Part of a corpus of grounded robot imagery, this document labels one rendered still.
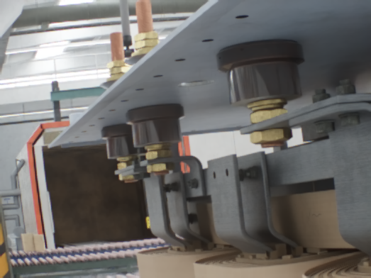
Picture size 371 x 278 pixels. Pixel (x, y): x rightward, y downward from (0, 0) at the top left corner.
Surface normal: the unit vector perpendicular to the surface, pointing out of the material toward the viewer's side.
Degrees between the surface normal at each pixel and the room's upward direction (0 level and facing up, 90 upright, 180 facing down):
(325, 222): 90
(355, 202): 90
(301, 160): 90
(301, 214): 90
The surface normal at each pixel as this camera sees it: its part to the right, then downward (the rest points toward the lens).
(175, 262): -0.59, 0.01
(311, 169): -0.95, 0.09
